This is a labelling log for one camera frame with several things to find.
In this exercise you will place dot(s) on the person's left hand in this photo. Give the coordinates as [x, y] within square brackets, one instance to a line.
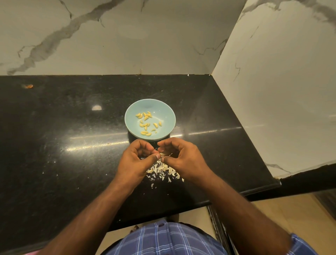
[131, 167]

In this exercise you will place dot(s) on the person's right hand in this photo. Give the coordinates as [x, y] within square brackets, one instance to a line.
[189, 160]

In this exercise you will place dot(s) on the pile of garlic skins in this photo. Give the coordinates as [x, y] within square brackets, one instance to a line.
[164, 171]

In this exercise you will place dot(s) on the light blue bowl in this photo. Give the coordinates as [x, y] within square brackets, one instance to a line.
[167, 131]

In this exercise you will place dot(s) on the cluster of peeled garlic cloves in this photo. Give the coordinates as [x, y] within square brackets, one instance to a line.
[148, 115]

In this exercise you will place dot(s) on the person's right forearm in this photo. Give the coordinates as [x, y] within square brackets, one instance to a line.
[246, 220]

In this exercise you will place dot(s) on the person's left forearm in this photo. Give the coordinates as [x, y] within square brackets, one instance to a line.
[81, 227]

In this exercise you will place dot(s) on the person's left foot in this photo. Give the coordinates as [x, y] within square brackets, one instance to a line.
[135, 228]

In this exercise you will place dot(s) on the black cabinet trim strip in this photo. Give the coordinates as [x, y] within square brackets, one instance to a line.
[219, 234]

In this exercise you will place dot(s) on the blue plaid shirt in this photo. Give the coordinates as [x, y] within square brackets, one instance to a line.
[168, 241]

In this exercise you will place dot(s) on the small orange scrap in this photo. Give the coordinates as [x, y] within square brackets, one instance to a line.
[27, 86]

